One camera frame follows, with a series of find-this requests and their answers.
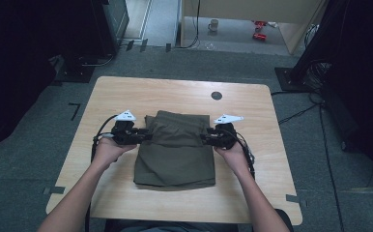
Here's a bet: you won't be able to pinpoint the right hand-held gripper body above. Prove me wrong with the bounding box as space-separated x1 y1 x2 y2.
207 113 244 151

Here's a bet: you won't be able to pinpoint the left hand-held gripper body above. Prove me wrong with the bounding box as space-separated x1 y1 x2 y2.
110 109 141 146

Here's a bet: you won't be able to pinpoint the olive green pants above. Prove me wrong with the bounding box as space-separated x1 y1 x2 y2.
133 109 216 191

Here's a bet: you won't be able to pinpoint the person's left hand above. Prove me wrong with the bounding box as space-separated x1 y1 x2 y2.
92 137 138 170

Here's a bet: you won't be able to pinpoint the person's right hand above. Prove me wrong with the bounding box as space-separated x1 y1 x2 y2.
213 141 249 177

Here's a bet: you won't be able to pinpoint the person's lap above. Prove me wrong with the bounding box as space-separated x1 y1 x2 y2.
104 208 295 232

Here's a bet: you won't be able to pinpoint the beige mug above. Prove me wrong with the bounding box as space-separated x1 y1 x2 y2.
207 18 220 33

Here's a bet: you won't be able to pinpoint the black cabinet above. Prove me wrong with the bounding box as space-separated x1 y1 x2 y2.
91 0 130 56

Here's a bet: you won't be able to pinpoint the dark curtain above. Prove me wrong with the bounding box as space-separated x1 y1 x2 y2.
0 0 94 155

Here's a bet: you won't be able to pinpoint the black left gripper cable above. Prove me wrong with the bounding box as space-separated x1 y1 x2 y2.
83 114 119 232

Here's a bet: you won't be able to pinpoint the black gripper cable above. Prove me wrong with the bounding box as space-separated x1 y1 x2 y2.
232 129 257 181
83 114 119 232

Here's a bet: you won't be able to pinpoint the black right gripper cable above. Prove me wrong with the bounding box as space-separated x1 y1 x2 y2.
232 129 257 181

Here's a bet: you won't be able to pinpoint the black floor cable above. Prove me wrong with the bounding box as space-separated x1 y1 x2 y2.
270 90 325 126

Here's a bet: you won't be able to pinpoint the black stand base plate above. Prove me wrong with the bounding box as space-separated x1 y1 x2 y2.
54 53 115 84

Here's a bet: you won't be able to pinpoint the black stand with cables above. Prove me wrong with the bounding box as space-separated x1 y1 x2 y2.
273 0 353 94

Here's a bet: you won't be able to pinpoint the black hanging cable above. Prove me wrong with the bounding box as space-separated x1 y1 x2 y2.
174 0 202 50

